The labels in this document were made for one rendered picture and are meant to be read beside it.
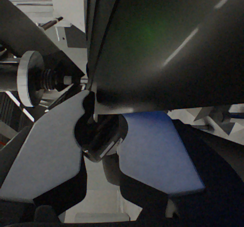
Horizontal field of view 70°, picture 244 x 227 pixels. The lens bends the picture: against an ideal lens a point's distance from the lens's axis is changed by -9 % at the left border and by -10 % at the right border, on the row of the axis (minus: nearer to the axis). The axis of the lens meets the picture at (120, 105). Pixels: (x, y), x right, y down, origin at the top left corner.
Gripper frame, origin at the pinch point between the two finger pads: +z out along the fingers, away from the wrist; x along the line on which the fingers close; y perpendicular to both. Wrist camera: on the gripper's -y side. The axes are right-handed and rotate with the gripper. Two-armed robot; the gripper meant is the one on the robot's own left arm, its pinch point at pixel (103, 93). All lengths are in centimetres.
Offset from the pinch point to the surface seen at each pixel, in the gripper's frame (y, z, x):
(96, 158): 14.9, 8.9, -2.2
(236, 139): 100, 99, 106
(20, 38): -0.7, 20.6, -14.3
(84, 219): 640, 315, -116
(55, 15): -1, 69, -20
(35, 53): 0.0, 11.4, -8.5
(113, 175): 35.2, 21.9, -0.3
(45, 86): 3.8, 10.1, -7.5
